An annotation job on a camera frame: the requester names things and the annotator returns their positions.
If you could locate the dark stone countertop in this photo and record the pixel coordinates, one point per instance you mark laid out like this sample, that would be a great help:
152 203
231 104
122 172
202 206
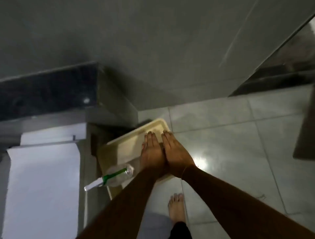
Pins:
46 93

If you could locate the clear plastic cup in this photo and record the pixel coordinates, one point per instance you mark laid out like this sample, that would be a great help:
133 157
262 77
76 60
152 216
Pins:
118 177

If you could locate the cream plastic tray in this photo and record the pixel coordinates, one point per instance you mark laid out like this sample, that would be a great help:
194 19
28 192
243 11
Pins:
128 147

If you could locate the person's left forearm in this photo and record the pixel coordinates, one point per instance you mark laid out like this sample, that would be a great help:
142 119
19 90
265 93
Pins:
123 206

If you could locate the small white paper sheet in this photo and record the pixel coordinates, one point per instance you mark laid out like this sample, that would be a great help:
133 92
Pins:
53 134

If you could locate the dark furniture panel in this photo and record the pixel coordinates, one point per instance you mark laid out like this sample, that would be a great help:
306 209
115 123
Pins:
306 133

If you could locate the person's bare foot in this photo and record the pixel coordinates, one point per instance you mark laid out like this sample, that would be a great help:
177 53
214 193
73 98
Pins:
176 209

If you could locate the person's black trouser leg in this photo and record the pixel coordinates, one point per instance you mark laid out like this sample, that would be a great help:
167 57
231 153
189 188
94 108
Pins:
181 231

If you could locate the person's right fingers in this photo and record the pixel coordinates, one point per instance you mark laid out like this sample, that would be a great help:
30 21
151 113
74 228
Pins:
168 140

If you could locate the person's right forearm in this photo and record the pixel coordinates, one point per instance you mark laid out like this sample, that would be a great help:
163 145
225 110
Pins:
236 206

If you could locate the large white paper sheet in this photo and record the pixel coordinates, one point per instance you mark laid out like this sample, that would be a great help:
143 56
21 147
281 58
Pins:
41 192

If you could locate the person's left hand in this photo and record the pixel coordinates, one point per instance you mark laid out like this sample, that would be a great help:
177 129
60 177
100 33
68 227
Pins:
152 157

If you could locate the person's right hand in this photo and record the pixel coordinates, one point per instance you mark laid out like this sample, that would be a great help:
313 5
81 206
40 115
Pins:
176 157

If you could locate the person's left fingers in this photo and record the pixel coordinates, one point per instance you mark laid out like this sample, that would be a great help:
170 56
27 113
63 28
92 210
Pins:
150 141

